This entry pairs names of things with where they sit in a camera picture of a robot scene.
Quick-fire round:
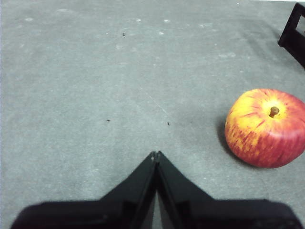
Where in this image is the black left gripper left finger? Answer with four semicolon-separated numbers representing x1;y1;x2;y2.
10;151;158;229

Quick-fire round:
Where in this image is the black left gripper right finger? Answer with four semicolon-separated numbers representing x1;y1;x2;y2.
156;150;305;229

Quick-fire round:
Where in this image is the red yellow apple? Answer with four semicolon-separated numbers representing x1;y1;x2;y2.
224;88;305;169

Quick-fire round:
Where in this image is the black plate rack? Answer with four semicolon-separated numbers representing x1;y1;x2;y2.
277;2;305;70

